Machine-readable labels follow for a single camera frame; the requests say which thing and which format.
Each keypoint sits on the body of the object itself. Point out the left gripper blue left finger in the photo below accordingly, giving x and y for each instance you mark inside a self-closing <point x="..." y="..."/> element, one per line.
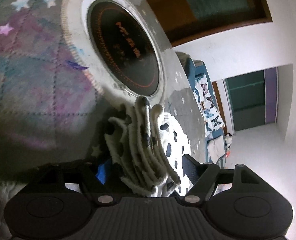
<point x="94" y="184"/>

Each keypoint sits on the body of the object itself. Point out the green framed window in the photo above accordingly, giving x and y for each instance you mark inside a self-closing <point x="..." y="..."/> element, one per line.
<point x="253" y="98"/>

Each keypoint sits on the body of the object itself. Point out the white polka dot garment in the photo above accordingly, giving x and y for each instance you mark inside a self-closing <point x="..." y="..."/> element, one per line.
<point x="147" y="145"/>

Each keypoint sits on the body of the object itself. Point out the round induction cooker inset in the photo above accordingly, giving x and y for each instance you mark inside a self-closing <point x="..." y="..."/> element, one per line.
<point x="114" y="43"/>

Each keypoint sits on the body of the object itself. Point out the plush toy on sofa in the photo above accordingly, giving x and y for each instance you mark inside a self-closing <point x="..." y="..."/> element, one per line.
<point x="228" y="140"/>

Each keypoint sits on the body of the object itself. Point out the dark wooden door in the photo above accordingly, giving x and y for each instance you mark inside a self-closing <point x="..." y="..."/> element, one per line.
<point x="187" y="20"/>

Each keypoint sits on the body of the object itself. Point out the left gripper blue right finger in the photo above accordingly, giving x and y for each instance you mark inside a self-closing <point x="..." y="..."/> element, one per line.
<point x="203" y="178"/>

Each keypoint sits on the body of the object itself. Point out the butterfly print pillow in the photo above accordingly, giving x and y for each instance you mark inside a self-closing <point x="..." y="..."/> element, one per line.
<point x="212" y="119"/>

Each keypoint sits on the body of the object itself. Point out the blue sofa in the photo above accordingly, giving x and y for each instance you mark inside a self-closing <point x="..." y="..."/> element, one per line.
<point x="215" y="143"/>

